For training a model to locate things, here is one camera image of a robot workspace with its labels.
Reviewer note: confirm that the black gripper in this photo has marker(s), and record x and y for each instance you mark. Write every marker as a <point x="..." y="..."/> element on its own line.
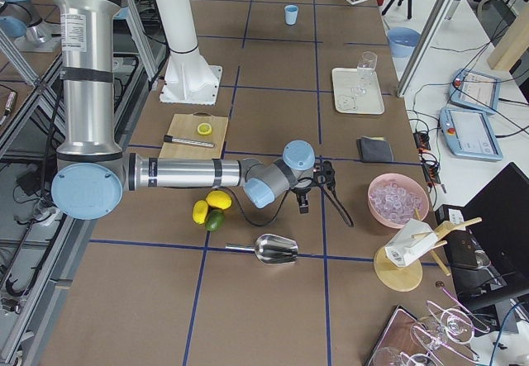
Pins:
<point x="301" y="192"/>

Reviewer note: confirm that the small light blue cup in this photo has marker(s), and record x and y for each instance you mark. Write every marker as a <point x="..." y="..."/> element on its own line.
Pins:
<point x="291" y="14"/>

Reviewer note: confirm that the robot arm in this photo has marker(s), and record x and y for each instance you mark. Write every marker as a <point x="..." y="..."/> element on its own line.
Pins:
<point x="94" y="171"/>
<point x="24" y="25"/>

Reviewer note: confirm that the metal ice scoop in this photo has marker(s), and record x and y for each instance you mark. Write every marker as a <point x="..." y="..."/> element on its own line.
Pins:
<point x="271" y="249"/>

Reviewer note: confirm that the pink bowl of ice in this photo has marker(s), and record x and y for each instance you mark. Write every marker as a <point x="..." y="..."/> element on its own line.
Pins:
<point x="394" y="199"/>

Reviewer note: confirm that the blue bowl with fork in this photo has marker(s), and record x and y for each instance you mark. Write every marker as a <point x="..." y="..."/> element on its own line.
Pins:
<point x="402" y="41"/>

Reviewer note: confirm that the yellow lemon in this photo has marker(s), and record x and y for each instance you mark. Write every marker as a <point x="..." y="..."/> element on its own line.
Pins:
<point x="218" y="199"/>
<point x="200" y="211"/>

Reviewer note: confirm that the grey folded cloth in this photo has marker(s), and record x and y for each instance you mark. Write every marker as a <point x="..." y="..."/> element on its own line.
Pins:
<point x="374" y="150"/>

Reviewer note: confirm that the green lime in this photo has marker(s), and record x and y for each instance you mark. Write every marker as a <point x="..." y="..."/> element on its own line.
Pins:
<point x="214" y="220"/>

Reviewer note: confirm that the cream bear serving tray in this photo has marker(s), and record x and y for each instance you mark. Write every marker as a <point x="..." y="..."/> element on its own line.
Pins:
<point x="343" y="80"/>

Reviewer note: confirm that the half lemon slice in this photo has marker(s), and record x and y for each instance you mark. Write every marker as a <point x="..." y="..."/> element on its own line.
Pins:
<point x="204" y="129"/>

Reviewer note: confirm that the wooden glass holder stand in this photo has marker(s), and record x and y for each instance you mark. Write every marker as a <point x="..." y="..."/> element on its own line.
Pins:
<point x="398" y="265"/>

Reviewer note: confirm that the clear wine glass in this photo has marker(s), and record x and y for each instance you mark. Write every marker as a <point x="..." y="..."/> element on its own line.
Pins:
<point x="365" y="70"/>

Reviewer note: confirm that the blue teach pendant near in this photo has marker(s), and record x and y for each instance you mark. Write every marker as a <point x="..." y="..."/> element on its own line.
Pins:
<point x="468" y="134"/>

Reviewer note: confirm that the blue teach pendant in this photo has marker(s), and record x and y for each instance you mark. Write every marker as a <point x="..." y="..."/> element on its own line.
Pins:
<point x="475" y="90"/>
<point x="468" y="134"/>

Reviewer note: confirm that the blue teach pendant far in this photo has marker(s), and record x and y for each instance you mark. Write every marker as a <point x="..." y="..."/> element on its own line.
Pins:
<point x="475" y="90"/>

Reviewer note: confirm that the white camera pole base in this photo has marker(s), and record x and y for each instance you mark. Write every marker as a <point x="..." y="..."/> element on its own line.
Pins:
<point x="188" y="78"/>

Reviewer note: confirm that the aluminium frame post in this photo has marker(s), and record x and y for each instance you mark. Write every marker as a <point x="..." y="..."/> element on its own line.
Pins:
<point x="433" y="23"/>

